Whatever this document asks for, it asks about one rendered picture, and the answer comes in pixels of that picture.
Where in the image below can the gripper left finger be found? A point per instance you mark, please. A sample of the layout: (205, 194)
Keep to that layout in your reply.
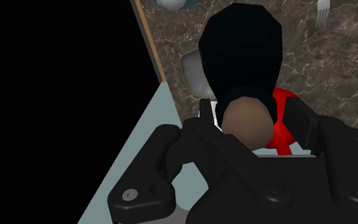
(154, 186)

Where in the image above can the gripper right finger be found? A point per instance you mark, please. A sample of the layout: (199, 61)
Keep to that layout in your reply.
(349, 155)

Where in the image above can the grey plate with yellow rim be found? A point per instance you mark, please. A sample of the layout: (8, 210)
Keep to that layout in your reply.
(194, 74)

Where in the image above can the white fork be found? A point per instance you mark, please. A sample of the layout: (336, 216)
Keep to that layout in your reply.
(322, 11)

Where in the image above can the black-haired figure in red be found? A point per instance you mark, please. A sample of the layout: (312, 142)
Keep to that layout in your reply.
(240, 52)

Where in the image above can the blue and white bowl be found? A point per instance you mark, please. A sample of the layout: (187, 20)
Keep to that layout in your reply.
(174, 3)

